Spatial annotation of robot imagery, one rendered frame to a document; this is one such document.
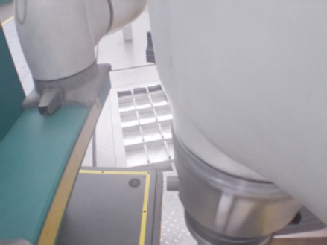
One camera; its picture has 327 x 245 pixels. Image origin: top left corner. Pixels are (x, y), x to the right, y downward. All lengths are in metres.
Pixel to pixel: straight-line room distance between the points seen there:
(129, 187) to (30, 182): 0.51
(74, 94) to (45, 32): 0.14
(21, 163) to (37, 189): 0.07
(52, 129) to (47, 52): 0.14
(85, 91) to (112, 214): 0.42
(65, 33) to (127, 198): 0.55
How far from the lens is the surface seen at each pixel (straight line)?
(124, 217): 0.78
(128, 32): 3.15
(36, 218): 0.34
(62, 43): 0.48
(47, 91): 0.52
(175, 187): 0.23
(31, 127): 0.50
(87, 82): 0.53
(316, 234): 0.37
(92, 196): 0.85
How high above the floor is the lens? 0.98
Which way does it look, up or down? 38 degrees down
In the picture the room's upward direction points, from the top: 3 degrees counter-clockwise
